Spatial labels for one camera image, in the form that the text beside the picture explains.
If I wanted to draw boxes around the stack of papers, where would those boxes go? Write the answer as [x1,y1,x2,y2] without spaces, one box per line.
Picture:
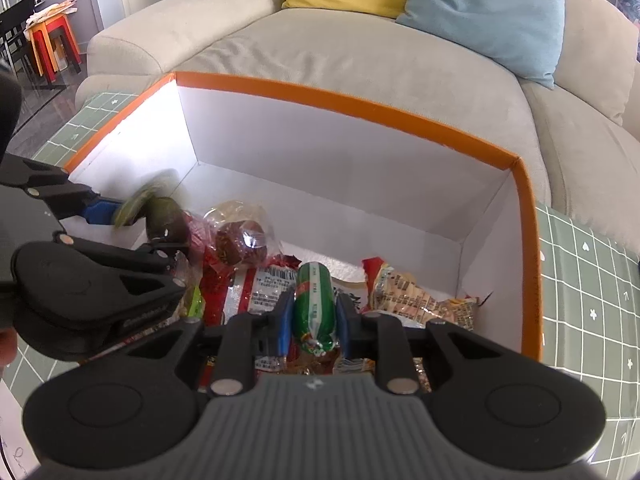
[25,2,79,29]

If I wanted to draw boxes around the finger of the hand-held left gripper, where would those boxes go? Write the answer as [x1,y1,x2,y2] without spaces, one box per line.
[52,232,193,307]
[0,152,124,226]

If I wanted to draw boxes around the red and orange stools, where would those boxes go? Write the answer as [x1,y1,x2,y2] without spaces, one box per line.
[27,14,76,77]

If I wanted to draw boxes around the light blue cushion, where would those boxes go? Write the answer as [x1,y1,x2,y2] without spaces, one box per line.
[395,0,566,91]

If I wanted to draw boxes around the orange cardboard box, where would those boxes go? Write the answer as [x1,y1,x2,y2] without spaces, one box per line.
[65,71,545,396]

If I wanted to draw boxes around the yellow-green snack packet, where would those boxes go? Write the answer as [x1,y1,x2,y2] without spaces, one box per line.
[185,285,206,322]

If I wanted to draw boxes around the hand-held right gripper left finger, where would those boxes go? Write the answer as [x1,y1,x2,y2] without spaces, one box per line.
[125,287,296,397]

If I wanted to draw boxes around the black chair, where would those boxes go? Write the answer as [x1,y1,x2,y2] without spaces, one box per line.
[0,0,37,78]

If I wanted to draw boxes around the red snack bag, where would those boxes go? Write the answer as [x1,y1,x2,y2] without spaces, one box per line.
[199,252,302,361]

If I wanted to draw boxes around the beige sofa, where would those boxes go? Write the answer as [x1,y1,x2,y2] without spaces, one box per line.
[75,0,640,261]

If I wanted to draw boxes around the beige printed snack packet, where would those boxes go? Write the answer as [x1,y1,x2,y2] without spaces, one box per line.
[362,257,481,332]

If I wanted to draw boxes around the blue patterned cushion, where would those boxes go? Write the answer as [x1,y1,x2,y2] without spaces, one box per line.
[617,0,640,63]

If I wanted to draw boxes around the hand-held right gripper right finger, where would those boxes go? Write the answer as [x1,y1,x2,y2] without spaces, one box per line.
[334,292,502,395]

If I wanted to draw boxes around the clear wrapped dark snack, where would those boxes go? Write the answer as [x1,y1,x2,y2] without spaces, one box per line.
[202,200,281,267]

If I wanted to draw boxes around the green sausage packet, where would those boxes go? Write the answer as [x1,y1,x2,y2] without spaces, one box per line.
[292,261,337,356]

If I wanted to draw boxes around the green checked tablecloth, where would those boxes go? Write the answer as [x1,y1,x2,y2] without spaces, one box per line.
[0,91,640,466]

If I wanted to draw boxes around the red plastic stool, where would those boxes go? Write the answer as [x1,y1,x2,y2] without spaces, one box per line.
[37,25,84,81]

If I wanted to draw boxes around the dark green snack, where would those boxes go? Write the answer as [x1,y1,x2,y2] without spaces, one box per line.
[112,172,193,257]

